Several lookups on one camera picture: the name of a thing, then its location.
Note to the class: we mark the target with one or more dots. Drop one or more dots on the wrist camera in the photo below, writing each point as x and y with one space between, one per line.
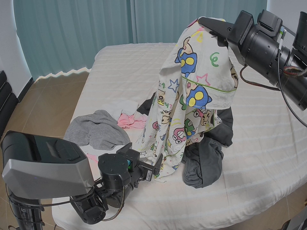
133 158
269 23

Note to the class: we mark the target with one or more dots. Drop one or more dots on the pink garment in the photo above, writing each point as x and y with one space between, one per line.
126 121

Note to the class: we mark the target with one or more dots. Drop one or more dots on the grey knitted garment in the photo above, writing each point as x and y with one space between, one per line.
100 128

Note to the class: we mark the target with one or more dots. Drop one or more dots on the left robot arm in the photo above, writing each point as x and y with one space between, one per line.
48 171

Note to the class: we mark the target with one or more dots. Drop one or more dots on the black low cabinet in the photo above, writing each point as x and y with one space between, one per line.
7 99

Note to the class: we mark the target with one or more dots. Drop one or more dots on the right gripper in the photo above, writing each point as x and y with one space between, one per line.
259 51

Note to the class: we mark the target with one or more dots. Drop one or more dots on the white printed pyjama top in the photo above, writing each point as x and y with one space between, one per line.
191 104

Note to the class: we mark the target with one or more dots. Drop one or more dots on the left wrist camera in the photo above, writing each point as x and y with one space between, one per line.
133 158

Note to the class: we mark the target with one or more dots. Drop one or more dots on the blue-green curtain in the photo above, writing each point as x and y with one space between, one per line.
72 27
168 13

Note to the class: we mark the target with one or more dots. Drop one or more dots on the white garment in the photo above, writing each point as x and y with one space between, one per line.
127 105

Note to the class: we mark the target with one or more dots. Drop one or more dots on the black garment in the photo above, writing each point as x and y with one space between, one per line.
225 130

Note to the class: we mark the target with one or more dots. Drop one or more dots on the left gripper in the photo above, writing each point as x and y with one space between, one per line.
141 174

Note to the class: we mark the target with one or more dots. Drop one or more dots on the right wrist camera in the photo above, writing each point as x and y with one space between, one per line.
269 23

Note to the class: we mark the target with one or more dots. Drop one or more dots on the bed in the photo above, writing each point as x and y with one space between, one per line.
251 140

